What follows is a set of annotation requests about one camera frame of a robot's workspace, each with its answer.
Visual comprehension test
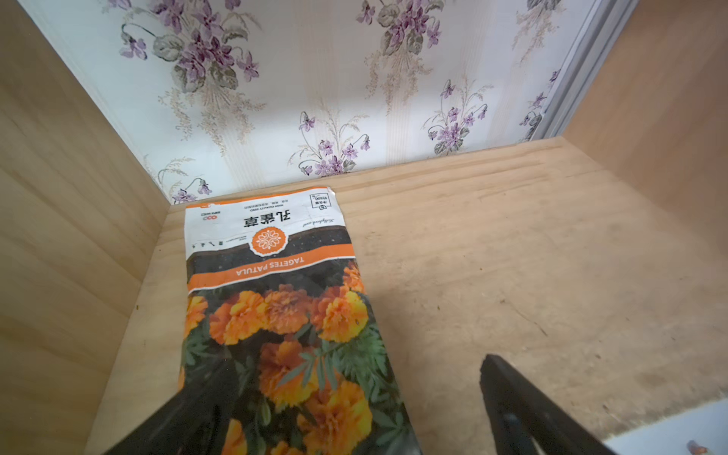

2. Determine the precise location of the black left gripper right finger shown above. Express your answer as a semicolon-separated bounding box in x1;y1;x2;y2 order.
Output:
480;354;612;454

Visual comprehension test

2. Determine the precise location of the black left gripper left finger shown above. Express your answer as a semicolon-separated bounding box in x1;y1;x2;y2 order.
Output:
106;359;238;455

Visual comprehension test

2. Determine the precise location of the dark marigold seed bag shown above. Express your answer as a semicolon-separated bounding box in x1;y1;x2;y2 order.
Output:
179;187;421;454

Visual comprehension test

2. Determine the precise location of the wooden two-tier shelf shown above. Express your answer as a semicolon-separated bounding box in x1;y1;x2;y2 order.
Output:
1;1;727;454

